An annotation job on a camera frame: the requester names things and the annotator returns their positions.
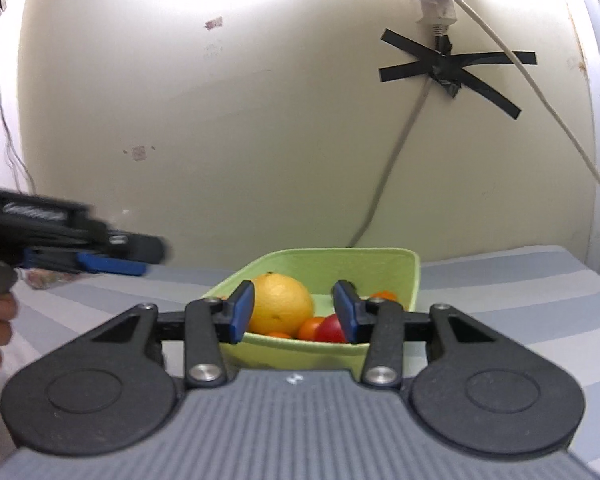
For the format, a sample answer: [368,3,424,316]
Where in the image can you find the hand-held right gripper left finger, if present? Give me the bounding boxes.
[75,280,256,389]

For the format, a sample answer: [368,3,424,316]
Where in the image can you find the black tape cross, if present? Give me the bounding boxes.
[378,29,537,121]

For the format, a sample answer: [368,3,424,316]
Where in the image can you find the grey cable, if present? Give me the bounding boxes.
[348,80,431,249]

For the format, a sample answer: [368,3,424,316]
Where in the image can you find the black cable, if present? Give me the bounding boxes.
[0,42,37,197]

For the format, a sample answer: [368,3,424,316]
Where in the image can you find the clear plastic bag of produce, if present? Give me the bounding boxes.
[24,267,77,292]

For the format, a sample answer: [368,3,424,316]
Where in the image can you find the white cable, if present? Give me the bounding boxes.
[445,0,600,207]

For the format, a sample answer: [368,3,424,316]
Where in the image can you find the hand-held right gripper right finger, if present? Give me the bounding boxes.
[332,280,516,389]

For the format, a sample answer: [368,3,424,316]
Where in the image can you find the large yellow citrus fruit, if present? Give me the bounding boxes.
[248,272,315,336]

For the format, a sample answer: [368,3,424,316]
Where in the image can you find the green plastic basin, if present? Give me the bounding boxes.
[200,247,421,372]

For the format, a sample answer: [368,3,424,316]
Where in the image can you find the striped bed sheet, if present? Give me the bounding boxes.
[0,245,600,480]

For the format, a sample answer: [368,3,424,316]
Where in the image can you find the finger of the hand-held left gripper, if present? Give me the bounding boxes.
[87,220,169,264]
[75,252,147,277]

